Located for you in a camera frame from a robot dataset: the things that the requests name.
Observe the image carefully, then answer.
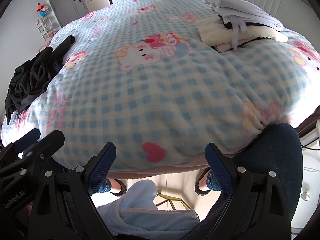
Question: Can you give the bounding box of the black sandal left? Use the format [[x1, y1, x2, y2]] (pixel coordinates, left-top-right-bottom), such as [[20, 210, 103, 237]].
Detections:
[[105, 178, 127, 197]]

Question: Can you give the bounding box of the gold metal stool frame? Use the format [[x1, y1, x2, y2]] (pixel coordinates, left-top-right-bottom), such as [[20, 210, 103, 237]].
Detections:
[[155, 193, 192, 211]]

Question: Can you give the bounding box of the black sandal right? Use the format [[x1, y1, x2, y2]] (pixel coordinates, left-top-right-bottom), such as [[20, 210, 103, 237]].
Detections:
[[194, 168, 212, 196]]

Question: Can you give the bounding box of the Hello Kitty checkered blanket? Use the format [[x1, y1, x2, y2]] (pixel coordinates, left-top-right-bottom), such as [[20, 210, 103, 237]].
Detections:
[[1, 0, 319, 173]]

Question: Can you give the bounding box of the folded pink garment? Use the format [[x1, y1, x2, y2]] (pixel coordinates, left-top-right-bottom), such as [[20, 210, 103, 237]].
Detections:
[[212, 38, 253, 53]]

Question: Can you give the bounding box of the light blue towel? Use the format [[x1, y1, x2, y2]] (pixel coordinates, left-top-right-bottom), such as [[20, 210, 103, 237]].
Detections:
[[97, 180, 200, 239]]

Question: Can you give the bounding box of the black clothes pile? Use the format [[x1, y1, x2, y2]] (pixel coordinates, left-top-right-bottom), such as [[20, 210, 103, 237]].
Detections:
[[5, 35, 75, 124]]

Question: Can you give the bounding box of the operator leg in jeans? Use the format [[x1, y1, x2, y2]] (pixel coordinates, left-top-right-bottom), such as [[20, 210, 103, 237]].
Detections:
[[190, 122, 304, 240]]

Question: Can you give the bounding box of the black sandal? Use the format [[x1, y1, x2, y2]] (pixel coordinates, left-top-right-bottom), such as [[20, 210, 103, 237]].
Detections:
[[194, 168, 212, 196], [105, 178, 127, 197]]

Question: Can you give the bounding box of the white small shelf rack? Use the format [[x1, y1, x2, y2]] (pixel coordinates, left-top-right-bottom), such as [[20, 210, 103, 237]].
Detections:
[[35, 17, 56, 43]]

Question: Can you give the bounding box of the red blue toy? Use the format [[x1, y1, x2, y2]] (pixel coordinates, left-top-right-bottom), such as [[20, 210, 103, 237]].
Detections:
[[37, 3, 50, 17]]

